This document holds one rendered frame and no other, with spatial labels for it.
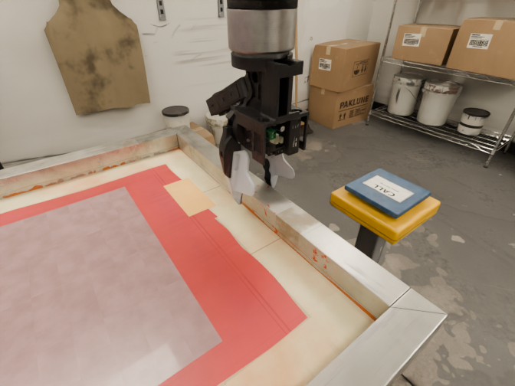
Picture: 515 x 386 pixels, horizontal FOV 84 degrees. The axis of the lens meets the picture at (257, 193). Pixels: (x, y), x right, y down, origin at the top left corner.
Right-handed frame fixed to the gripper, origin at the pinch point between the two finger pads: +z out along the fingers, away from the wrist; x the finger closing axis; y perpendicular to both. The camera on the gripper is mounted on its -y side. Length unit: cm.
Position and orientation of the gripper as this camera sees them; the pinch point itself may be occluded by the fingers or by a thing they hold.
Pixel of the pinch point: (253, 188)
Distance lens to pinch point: 45.7
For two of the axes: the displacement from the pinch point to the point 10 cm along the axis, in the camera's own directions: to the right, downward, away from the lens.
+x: 8.1, -3.4, 4.8
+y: 5.9, 4.7, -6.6
